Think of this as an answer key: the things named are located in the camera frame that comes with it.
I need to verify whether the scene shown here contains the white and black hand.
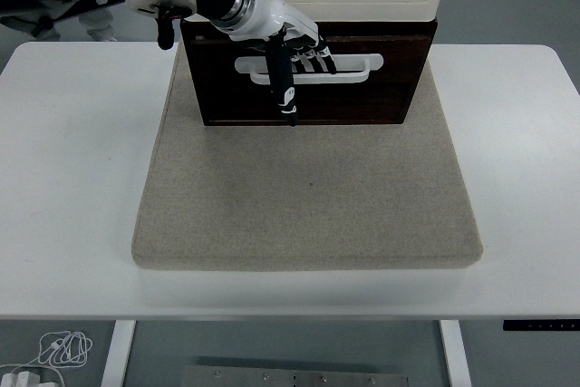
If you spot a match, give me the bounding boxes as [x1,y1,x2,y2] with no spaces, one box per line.
[226,0,339,128]

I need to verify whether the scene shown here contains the white power adapter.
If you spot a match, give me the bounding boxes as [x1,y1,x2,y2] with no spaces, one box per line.
[2,371,43,387]

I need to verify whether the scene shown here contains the white table leg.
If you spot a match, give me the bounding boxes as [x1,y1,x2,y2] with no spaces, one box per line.
[100,319,137,387]
[438,319,472,387]

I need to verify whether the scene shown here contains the black table control panel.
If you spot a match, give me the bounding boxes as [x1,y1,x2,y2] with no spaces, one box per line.
[501,319,580,333]

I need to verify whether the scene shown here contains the dark brown wooden drawer housing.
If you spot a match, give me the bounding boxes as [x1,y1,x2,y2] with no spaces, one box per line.
[179,17,439,127]

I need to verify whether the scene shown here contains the person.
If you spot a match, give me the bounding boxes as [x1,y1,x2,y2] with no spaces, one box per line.
[0,0,117,43]

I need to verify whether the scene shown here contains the dark brown wooden drawer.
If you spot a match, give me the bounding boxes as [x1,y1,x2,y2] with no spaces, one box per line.
[189,33,431,82]

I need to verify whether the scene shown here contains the beige fabric mat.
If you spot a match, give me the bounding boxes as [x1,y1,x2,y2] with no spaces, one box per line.
[130,42,484,273]

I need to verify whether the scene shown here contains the white drawer handle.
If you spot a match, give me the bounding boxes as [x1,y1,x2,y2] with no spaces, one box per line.
[234,53,385,86]

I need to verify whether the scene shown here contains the white coiled cable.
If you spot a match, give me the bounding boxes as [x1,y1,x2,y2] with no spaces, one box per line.
[0,330,94,387]

